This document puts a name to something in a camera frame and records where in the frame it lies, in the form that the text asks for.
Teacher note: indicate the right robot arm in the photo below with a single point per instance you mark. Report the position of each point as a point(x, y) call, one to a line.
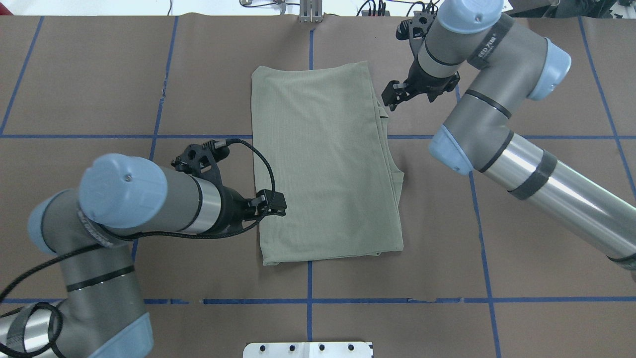
point(514, 64)

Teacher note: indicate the aluminium frame post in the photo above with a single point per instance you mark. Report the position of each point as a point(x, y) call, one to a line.
point(310, 11)

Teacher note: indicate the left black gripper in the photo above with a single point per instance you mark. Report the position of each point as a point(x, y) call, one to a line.
point(232, 207)

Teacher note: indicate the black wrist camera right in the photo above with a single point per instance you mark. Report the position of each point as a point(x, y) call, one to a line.
point(414, 29)

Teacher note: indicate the olive green long-sleeve shirt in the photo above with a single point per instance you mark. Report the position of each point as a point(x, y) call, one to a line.
point(325, 135)

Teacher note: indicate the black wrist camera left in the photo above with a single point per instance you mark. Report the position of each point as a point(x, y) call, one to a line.
point(201, 160)

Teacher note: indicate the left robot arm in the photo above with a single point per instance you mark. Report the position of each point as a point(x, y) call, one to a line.
point(88, 230)

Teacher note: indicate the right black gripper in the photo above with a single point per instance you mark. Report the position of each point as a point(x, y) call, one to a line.
point(431, 82)

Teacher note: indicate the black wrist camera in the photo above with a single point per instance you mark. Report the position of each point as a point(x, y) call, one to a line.
point(201, 160)
point(414, 29)

